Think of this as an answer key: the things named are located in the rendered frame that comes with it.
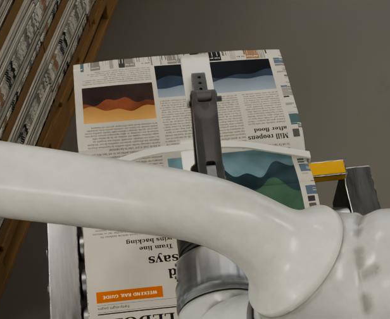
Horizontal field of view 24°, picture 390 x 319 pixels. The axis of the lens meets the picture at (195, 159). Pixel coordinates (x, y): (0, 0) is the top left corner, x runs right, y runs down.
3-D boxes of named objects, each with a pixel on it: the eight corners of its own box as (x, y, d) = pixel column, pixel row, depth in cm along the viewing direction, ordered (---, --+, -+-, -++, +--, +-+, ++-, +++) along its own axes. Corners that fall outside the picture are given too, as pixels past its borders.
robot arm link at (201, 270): (176, 337, 91) (171, 285, 95) (268, 328, 92) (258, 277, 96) (177, 292, 84) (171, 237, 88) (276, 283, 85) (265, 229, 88)
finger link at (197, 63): (187, 109, 95) (187, 104, 94) (180, 59, 99) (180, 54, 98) (216, 107, 95) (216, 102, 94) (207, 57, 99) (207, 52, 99)
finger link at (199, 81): (195, 116, 93) (196, 97, 91) (190, 80, 96) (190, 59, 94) (211, 115, 93) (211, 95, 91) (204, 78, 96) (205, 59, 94)
